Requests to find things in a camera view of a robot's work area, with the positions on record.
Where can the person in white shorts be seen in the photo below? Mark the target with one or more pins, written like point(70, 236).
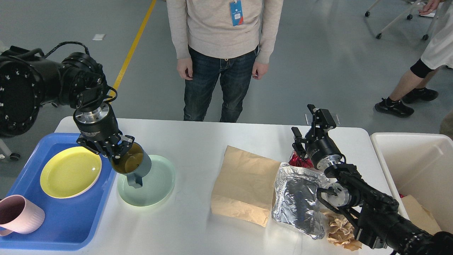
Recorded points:
point(439, 52)

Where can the white plastic bin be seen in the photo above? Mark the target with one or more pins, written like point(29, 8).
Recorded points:
point(419, 165)

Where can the dark teal mug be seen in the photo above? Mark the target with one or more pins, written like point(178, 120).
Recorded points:
point(134, 164)

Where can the blue id badge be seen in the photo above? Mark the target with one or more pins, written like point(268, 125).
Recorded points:
point(236, 11)

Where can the pink mug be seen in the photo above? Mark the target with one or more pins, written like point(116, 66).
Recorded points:
point(18, 214)

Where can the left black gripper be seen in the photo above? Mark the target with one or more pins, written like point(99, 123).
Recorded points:
point(100, 133)

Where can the silver foil bag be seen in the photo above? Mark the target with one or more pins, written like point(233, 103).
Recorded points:
point(296, 200)

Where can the person in beige sweater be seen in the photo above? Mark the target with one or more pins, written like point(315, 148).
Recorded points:
point(210, 50)

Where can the white chair base left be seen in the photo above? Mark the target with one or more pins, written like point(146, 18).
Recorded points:
point(6, 153)

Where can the crumpled brown paper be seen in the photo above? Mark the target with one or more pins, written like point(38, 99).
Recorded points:
point(340, 231)

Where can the light green plate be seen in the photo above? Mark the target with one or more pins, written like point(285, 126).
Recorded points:
point(157, 184)

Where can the yellow plate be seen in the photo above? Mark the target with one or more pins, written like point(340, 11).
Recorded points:
point(70, 173)

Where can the blue plastic tray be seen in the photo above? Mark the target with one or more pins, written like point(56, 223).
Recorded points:
point(69, 224)

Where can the brown paper bag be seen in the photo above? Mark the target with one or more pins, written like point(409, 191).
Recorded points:
point(244, 188)

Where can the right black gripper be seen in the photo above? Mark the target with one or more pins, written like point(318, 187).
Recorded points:
point(322, 152)

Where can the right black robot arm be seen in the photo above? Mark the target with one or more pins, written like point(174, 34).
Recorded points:
point(373, 214)

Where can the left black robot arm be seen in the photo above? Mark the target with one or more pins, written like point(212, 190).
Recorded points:
point(29, 80)

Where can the white office chair right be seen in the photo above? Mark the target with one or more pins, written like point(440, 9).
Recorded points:
point(409, 14)

